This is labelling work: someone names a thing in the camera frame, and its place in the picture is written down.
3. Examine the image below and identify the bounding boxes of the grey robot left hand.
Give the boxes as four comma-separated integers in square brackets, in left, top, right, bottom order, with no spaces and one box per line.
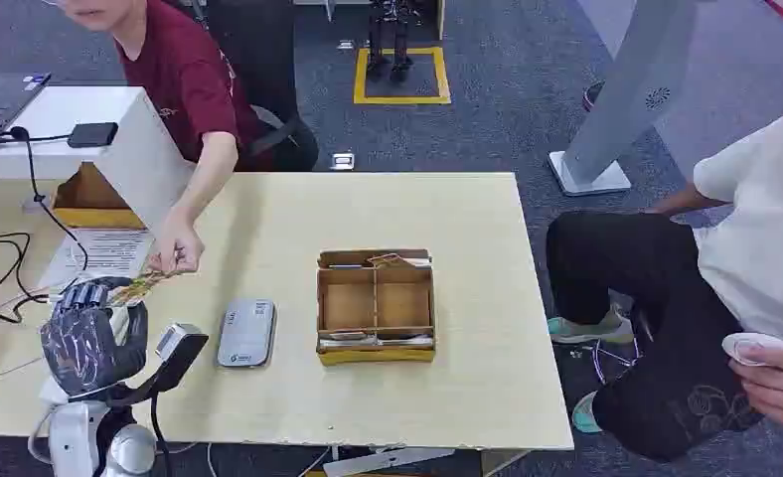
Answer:
[40,276,150,400]

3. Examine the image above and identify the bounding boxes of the small white round object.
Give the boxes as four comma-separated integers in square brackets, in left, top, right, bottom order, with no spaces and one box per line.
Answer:
[721,332,783,368]

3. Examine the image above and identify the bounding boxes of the printed paper sheet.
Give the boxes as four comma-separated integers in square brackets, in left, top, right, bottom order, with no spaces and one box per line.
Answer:
[38,228,156,291]

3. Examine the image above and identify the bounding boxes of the person's hand holding card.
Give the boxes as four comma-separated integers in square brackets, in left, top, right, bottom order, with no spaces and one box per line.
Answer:
[145,209,206,276]

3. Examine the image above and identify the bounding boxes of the open cardboard box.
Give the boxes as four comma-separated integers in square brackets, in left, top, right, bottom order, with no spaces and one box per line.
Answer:
[52,161,147,231]

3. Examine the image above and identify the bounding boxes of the white desk riser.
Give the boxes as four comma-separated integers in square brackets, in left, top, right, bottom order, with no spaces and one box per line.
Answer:
[0,85,196,232]

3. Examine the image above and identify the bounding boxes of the black power adapter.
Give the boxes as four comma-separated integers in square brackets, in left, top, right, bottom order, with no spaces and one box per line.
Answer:
[67,121,120,149]

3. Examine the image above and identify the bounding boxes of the person across the desk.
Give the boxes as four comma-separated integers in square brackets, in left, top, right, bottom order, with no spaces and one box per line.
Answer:
[41,0,321,276]

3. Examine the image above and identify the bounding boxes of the wooden card box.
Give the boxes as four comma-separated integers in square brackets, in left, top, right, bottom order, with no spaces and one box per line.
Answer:
[315,247,437,368]

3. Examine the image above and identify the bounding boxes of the cards in box near slot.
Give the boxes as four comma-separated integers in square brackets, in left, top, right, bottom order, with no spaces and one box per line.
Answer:
[319,331,435,350]

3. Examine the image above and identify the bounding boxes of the cards in box slot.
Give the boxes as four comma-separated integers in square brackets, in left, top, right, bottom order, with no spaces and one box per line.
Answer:
[325,252,433,270]
[319,331,435,350]

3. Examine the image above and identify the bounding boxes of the cards in box rear slot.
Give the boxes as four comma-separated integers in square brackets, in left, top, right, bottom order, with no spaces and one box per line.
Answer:
[325,252,433,270]

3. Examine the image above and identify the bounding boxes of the white bar under table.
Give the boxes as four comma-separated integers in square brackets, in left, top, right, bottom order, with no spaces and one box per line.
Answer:
[321,446,457,477]

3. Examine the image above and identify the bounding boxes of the black office chair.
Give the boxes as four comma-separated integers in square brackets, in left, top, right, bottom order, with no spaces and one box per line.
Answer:
[206,0,302,161]

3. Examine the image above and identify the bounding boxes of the yellow floor tape square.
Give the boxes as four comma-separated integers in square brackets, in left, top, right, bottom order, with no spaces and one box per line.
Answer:
[353,46,453,106]

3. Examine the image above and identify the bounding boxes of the black robot legs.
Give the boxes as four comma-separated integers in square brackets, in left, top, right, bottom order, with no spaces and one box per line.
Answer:
[365,0,427,84]

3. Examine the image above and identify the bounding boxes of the person beside the table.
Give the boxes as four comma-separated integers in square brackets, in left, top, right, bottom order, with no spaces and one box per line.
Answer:
[545,103,783,463]

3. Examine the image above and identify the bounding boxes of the white floor stand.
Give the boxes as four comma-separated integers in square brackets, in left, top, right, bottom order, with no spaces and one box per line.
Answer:
[547,0,704,198]

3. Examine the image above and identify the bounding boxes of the person's hand holding white object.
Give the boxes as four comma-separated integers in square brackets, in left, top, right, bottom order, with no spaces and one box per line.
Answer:
[726,346,783,430]

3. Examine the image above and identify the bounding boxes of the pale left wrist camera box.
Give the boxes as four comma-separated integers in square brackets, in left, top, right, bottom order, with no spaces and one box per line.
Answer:
[146,322,211,394]

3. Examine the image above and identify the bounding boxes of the black looped cable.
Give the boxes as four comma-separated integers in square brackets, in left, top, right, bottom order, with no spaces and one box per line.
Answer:
[0,232,52,326]

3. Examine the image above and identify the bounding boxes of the black adapter cable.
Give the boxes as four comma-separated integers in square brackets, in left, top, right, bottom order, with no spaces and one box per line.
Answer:
[0,126,90,274]

